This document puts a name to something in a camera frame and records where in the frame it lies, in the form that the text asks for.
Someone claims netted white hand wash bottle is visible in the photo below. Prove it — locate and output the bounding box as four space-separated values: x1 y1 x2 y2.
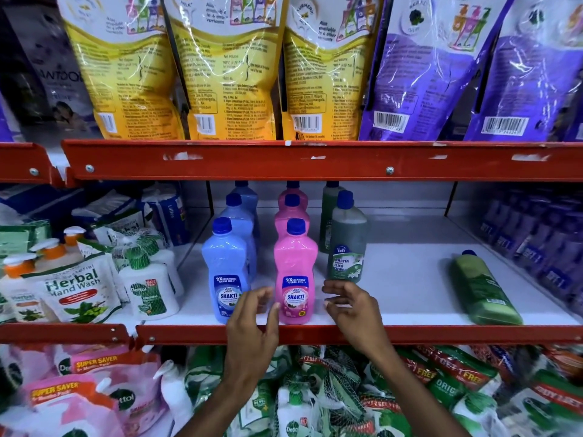
117 246 169 322
136 235 186 299

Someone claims white herbal hand wash pouch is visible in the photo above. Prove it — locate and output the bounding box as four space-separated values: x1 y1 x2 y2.
22 253 123 324

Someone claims purple refill pouch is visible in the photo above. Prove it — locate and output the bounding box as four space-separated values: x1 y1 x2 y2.
358 0 518 142
464 0 583 142

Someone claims dark grey refill pouch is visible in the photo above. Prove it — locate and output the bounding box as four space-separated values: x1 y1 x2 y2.
0 4 104 138

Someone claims pile of green hand wash packs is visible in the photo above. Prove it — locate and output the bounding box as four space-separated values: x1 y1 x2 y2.
182 345 583 437

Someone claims person's right hand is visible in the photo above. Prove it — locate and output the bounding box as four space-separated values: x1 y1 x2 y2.
322 280 391 362

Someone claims blue floor cleaner bottle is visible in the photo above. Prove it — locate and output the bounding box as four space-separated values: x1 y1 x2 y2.
232 180 261 237
201 217 251 325
219 193 258 283

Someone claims short orange shelf beam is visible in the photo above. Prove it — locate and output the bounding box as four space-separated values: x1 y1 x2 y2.
0 142 58 185
0 323 131 347

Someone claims green and white flat pack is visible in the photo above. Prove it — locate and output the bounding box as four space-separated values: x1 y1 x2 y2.
0 220 53 256

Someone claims dark green floor cleaner bottle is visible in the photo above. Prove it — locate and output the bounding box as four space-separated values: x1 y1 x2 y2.
326 190 368 284
319 181 347 254

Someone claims person's right forearm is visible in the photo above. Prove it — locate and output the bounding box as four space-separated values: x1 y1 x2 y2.
367 345 461 437

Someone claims orange collar pump bottle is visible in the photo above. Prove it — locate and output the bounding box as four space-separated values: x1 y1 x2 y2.
0 255 38 324
29 238 68 274
62 226 88 261

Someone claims yellow refill pouch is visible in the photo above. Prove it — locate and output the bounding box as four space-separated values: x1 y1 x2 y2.
56 0 186 141
280 0 388 141
162 0 287 141

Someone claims light green cleaner bottle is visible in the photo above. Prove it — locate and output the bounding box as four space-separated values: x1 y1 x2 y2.
449 249 524 326

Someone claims person's left forearm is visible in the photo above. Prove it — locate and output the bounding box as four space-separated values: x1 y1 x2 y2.
175 388 260 437

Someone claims blue and white diaper pack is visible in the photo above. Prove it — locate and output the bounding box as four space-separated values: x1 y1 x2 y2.
140 182 190 247

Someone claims pink floor cleaner bottle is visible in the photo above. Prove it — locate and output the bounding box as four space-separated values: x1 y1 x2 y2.
274 218 319 326
278 181 309 212
274 194 312 244

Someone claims row of purple bottles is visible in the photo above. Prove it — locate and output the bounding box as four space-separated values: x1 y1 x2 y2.
475 185 583 317

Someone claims person's left hand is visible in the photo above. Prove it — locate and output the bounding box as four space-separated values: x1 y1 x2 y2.
225 286 281 397

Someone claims long orange shelf beam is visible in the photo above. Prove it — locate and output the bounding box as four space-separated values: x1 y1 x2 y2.
135 324 583 347
61 139 583 183

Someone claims pink hand wash refill pouch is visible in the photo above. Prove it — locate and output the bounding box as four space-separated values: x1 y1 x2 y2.
22 380 117 437
67 349 170 435

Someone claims white plastic wrapped pack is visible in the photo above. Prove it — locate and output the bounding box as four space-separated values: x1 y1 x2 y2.
72 190 154 235

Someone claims white shelf board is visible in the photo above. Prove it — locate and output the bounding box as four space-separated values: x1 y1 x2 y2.
150 206 583 327

